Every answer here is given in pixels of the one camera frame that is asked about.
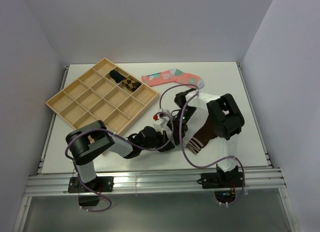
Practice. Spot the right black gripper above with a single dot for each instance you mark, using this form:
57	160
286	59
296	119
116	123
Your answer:
175	127

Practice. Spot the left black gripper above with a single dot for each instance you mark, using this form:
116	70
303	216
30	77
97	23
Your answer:
162	137

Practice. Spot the brown striped sock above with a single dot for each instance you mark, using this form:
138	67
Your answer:
202	137

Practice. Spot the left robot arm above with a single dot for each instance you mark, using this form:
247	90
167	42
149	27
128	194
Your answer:
90	141

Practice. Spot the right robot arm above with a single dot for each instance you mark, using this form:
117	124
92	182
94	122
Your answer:
224	122

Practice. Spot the pink patterned sock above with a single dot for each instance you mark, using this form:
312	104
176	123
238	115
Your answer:
173	75

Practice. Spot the brown argyle rolled sock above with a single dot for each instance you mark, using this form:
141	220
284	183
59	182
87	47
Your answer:
131	84

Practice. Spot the wooden compartment tray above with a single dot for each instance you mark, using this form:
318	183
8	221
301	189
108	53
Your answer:
96	96

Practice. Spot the dark blue rolled sock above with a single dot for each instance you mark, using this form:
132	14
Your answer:
116	76

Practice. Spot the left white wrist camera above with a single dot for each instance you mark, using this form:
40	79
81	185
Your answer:
161	121

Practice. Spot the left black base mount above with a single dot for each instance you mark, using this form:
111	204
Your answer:
99	184

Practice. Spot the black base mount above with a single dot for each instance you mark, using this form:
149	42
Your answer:
99	184
227	181

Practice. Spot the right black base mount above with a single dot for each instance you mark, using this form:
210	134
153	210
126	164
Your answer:
227	181

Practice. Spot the aluminium frame rail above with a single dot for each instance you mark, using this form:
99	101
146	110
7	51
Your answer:
158	181

